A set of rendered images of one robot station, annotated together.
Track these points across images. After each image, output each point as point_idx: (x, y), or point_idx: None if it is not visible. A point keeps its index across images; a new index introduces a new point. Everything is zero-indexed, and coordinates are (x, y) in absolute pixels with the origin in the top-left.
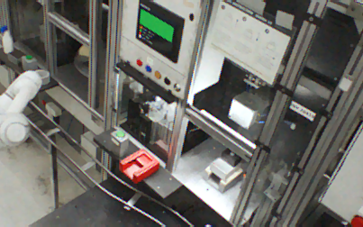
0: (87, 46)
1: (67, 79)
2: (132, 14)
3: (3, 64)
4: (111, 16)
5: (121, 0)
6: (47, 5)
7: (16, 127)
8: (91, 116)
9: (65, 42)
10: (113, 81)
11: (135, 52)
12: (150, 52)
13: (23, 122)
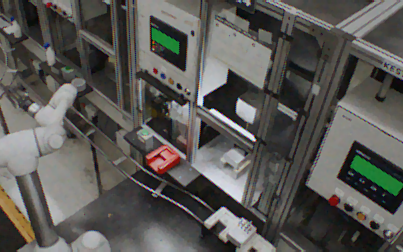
0: (113, 57)
1: (100, 84)
2: (146, 31)
3: (48, 75)
4: (129, 32)
5: (136, 19)
6: (78, 24)
7: (55, 137)
8: (122, 116)
9: (96, 52)
10: (136, 86)
11: (151, 62)
12: (163, 62)
13: (61, 132)
